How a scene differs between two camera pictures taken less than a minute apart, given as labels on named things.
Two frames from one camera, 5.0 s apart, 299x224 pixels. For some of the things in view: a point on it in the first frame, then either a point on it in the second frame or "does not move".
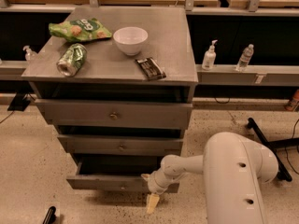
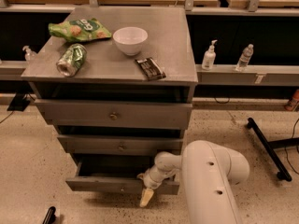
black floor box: [20, 102] does not move
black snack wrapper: [150, 68] does not move
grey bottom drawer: [115, 174] does not move
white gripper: [153, 186] → [151, 180]
